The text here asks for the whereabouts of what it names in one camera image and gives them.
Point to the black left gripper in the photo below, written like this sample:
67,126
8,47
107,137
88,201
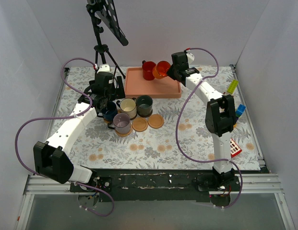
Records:
117,88

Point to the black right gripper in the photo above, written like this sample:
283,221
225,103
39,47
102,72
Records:
171,72

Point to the cream enamel mug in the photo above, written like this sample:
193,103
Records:
128,106

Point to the orange mug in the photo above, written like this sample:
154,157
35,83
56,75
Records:
160,69

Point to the dark blue mug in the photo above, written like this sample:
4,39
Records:
109,112

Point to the dark green mug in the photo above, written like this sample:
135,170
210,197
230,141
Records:
144,105

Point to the grey lilac mug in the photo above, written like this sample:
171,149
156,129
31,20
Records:
121,123

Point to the red mug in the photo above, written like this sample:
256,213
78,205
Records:
147,67

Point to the light wooden coaster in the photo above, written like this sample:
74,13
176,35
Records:
140,124
155,121

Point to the woven cork coaster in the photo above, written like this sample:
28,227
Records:
124,135

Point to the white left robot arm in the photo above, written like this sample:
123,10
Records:
51,157

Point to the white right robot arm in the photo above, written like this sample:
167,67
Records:
220,114

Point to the pink serving tray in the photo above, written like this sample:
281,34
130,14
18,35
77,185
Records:
136,85

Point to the toy brick car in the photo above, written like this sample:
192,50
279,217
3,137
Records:
231,88

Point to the floral table mat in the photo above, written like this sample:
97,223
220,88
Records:
100,147

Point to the blue green toy bricks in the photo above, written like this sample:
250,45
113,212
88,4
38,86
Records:
238,113

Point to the red toy brick window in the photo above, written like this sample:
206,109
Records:
234,148

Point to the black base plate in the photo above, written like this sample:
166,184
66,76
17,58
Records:
166,185

